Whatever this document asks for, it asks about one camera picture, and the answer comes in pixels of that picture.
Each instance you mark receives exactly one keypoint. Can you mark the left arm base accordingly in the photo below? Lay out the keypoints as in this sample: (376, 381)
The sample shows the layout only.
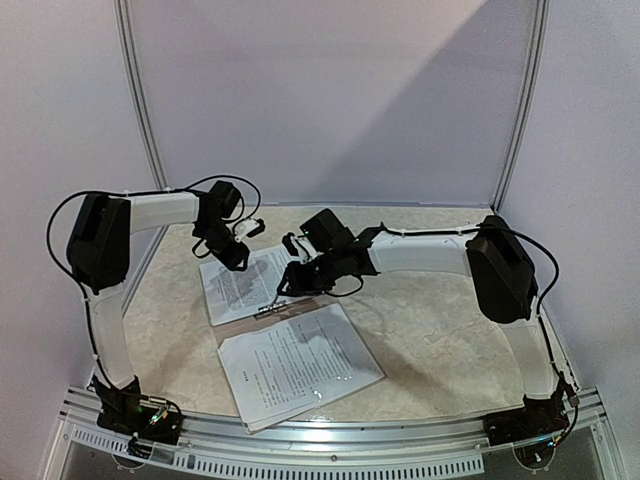
(129, 412)

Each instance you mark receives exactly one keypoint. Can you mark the metal folder clip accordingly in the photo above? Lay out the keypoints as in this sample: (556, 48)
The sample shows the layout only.
(276, 308)

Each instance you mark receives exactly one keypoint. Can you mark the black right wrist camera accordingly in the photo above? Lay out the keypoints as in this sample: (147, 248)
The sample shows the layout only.
(300, 247)

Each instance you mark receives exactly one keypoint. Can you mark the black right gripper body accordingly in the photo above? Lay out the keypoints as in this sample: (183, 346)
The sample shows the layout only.
(300, 278)

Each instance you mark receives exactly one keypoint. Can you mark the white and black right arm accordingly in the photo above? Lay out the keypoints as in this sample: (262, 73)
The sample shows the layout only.
(490, 257)

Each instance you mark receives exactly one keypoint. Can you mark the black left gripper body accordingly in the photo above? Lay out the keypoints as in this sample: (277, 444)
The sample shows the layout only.
(219, 248)

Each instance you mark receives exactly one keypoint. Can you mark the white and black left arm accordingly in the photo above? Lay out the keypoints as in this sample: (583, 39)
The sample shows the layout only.
(98, 254)

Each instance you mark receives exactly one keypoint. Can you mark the aluminium front rail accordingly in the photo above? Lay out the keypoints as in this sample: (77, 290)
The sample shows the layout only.
(218, 447)

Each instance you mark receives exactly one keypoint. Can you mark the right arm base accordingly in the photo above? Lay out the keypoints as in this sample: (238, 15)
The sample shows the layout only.
(554, 418)

